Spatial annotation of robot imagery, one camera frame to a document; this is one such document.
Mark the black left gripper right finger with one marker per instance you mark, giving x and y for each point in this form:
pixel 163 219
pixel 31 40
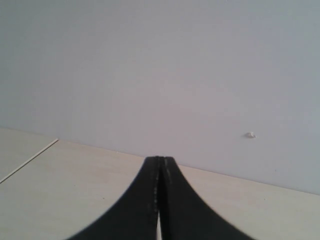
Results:
pixel 183 214

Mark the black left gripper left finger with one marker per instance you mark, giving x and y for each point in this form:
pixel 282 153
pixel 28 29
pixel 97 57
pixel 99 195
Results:
pixel 134 216

